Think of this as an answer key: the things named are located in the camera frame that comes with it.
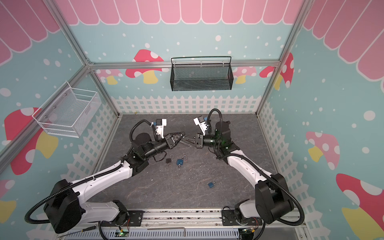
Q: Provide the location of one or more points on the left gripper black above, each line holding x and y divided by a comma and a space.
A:
170, 140

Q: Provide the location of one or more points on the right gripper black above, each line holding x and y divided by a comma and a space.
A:
199, 141

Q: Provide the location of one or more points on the large blue padlock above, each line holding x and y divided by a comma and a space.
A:
181, 161

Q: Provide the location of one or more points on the black padlock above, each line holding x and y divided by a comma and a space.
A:
169, 160

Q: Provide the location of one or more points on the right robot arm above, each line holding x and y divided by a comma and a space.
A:
273, 201

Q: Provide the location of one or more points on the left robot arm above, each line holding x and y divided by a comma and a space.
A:
67, 206

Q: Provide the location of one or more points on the longer silver wrench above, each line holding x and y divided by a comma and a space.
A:
191, 145

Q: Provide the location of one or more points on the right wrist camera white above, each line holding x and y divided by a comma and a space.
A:
202, 123

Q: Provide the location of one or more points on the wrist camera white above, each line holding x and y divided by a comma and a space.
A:
202, 123
160, 125

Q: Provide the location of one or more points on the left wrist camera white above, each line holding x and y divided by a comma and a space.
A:
160, 125

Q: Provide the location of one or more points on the black wire mesh basket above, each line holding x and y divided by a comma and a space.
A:
212, 73

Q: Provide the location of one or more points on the white wire mesh basket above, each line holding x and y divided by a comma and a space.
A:
69, 112

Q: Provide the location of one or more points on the screwdriver black handle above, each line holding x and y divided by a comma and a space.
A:
86, 229

